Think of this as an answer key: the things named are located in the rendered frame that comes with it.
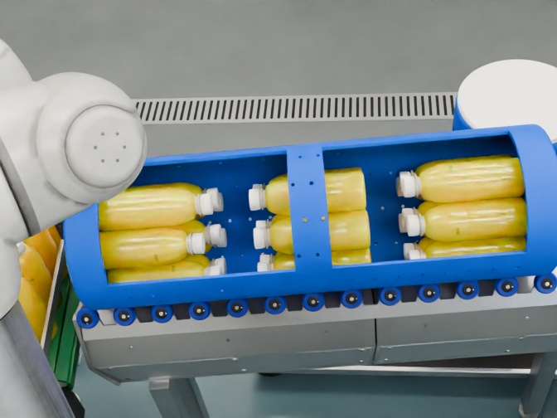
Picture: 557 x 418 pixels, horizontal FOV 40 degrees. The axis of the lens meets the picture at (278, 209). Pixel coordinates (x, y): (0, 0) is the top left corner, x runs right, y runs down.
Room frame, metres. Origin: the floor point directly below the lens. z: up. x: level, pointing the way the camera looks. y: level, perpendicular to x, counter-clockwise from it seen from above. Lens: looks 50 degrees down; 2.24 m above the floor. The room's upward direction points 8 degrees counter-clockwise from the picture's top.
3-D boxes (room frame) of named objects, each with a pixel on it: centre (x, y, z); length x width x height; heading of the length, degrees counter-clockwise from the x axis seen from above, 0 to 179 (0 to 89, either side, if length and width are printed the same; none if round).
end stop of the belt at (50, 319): (0.98, 0.47, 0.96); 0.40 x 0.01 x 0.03; 175
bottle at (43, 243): (1.04, 0.51, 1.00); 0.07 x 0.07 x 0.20
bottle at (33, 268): (0.97, 0.52, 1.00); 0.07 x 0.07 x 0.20
